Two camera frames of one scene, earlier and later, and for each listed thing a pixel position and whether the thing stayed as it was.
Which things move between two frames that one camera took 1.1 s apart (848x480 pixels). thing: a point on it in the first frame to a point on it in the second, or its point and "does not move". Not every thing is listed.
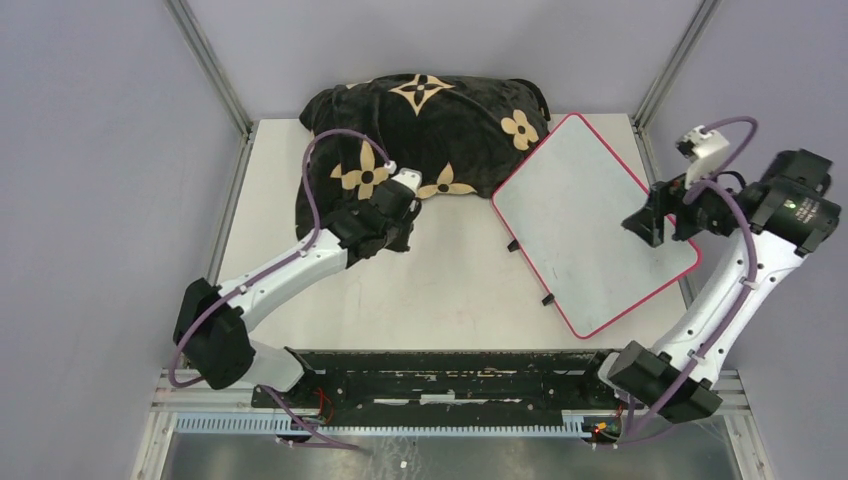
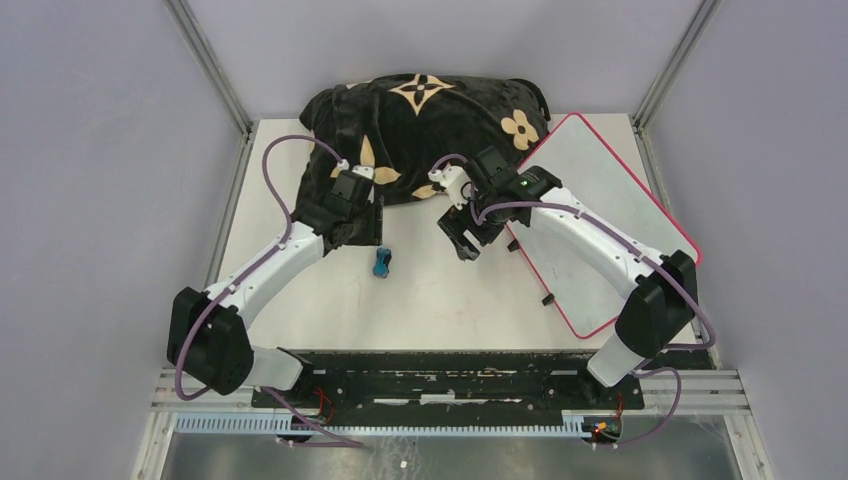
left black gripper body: x=397 y=234 to x=367 y=228
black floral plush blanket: x=373 y=148 does not move
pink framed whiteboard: x=566 y=206 does not move
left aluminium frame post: x=209 y=61 does not move
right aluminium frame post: x=672 y=66 does not move
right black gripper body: x=694 y=216 to x=456 y=222
